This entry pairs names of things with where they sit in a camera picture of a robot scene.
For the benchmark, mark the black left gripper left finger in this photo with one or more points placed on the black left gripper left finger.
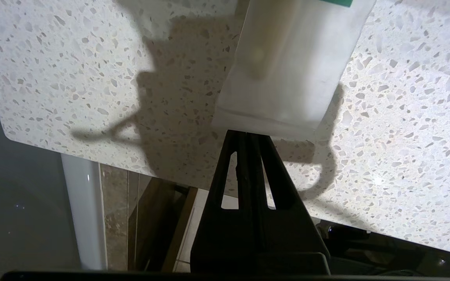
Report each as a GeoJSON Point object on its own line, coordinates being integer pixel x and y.
{"type": "Point", "coordinates": [219, 234]}

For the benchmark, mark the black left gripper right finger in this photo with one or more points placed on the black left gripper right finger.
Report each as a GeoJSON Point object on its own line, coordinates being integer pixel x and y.
{"type": "Point", "coordinates": [287, 234]}

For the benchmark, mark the slim toothbrush pack green label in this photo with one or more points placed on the slim toothbrush pack green label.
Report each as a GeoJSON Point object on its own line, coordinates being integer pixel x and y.
{"type": "Point", "coordinates": [287, 70]}

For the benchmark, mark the brown vanity cabinet front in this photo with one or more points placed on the brown vanity cabinet front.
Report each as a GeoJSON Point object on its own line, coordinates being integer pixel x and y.
{"type": "Point", "coordinates": [147, 222]}

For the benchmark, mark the white vertical trim strip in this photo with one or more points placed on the white vertical trim strip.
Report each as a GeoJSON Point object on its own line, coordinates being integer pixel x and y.
{"type": "Point", "coordinates": [88, 210]}

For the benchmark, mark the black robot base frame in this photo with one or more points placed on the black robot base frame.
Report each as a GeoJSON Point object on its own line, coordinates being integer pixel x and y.
{"type": "Point", "coordinates": [385, 249]}

